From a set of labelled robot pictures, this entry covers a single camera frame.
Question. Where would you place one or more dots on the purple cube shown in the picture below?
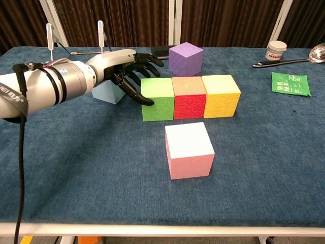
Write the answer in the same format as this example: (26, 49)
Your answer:
(185, 59)

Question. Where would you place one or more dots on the yellow cube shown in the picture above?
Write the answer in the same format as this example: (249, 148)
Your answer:
(221, 99)

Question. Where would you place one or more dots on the green cube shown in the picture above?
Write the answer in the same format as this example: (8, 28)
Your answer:
(157, 109)

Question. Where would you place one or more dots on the white partition frame post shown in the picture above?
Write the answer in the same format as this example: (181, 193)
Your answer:
(283, 23)
(175, 23)
(54, 17)

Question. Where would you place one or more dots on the green foil packet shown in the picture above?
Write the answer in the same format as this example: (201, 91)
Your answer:
(290, 84)

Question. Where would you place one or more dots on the yellow floor tape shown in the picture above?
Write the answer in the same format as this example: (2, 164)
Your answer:
(26, 240)

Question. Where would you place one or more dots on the blue felt table cover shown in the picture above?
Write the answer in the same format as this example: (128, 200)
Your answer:
(101, 165)

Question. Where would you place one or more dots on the grey brush black bristles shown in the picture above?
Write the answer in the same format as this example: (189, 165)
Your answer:
(160, 52)

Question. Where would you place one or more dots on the small white jar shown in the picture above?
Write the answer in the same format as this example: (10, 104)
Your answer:
(276, 50)

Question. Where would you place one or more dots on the dark brown pleated curtain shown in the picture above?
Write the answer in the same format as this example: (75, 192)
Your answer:
(309, 23)
(20, 23)
(228, 23)
(127, 23)

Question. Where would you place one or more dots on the red orange cube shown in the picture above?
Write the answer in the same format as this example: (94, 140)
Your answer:
(190, 104)

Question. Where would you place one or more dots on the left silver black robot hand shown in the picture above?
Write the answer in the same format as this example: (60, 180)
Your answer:
(114, 62)

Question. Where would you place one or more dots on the light blue cube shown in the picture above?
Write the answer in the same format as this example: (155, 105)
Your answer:
(109, 92)

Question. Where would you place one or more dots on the white pink cube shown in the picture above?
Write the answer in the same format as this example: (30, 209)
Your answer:
(189, 152)

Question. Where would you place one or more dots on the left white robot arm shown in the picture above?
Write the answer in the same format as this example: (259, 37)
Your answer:
(38, 86)

